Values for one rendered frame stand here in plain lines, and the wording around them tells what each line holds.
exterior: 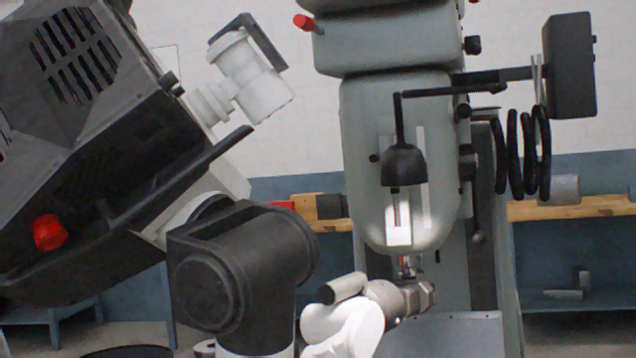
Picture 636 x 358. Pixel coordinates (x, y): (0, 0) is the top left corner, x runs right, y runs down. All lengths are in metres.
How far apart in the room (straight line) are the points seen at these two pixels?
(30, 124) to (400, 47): 0.62
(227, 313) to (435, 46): 0.61
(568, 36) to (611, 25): 4.10
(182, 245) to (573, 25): 0.98
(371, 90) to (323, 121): 4.42
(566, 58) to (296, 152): 4.34
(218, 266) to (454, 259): 1.03
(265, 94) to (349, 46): 0.32
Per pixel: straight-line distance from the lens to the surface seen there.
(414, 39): 1.13
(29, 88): 0.74
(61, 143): 0.69
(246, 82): 0.86
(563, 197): 4.96
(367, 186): 1.18
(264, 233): 0.74
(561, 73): 1.45
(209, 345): 1.46
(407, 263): 1.25
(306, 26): 1.04
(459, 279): 1.66
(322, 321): 1.08
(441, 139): 1.17
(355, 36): 1.14
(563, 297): 5.04
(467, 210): 1.36
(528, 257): 5.55
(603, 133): 5.52
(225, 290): 0.68
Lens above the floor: 1.54
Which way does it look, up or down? 4 degrees down
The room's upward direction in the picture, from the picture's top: 5 degrees counter-clockwise
